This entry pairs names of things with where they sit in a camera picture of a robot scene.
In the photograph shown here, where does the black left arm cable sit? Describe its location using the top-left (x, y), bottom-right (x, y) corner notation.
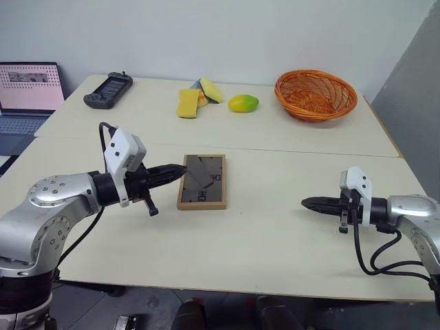
top-left (53, 121), bottom-right (118, 276)

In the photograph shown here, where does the black handheld game controller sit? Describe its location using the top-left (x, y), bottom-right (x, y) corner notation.
top-left (82, 71), bottom-right (134, 111)

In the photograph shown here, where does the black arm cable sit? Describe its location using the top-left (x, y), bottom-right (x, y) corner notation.
top-left (350, 205), bottom-right (436, 294)
top-left (53, 121), bottom-right (118, 276)

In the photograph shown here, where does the orange wicker basket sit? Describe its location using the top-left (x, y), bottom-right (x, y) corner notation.
top-left (274, 69), bottom-right (359, 123)

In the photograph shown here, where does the yellow green mango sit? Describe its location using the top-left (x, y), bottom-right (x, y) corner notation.
top-left (228, 93), bottom-right (261, 114)

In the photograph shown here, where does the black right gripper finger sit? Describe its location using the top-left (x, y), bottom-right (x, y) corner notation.
top-left (300, 196), bottom-right (342, 207)
top-left (301, 205), bottom-right (342, 217)

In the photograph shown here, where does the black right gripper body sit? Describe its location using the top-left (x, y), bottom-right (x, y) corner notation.
top-left (338, 190), bottom-right (364, 235)

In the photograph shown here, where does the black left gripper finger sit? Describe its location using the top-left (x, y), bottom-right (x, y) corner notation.
top-left (147, 164), bottom-right (189, 178)
top-left (148, 170), bottom-right (189, 190)

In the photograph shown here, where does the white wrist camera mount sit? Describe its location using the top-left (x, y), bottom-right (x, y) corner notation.
top-left (339, 166), bottom-right (374, 228)
top-left (103, 127), bottom-right (148, 208)

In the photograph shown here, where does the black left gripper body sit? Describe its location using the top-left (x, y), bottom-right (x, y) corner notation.
top-left (123, 167), bottom-right (160, 217)

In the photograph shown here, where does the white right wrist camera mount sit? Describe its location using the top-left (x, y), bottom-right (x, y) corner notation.
top-left (339, 166), bottom-right (374, 228)

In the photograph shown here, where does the yellow sponge with green pad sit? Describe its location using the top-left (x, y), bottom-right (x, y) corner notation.
top-left (199, 76), bottom-right (225, 105)

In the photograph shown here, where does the wooden framed clock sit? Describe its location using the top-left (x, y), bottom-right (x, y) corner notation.
top-left (176, 153), bottom-right (228, 211)

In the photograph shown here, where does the dark rounded shape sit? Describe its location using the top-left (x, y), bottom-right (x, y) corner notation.
top-left (176, 298), bottom-right (208, 330)

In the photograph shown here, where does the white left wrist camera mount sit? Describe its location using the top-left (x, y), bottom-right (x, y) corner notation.
top-left (103, 127), bottom-right (148, 208)

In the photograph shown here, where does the grey laptop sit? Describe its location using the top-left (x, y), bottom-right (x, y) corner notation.
top-left (0, 61), bottom-right (67, 157)

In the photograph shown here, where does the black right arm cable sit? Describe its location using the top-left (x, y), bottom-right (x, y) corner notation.
top-left (350, 205), bottom-right (436, 294)

